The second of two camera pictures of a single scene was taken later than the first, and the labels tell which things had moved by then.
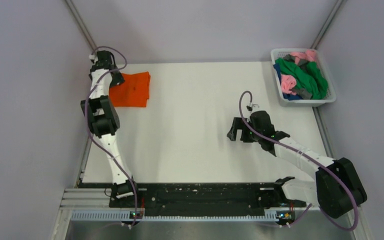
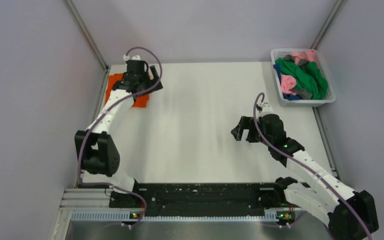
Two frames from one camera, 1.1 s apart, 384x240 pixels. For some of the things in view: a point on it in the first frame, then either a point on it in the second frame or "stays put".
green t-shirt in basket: (311, 78) stays put
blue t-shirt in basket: (286, 96) stays put
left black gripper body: (114, 67) to (145, 80)
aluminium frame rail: (87, 199) stays put
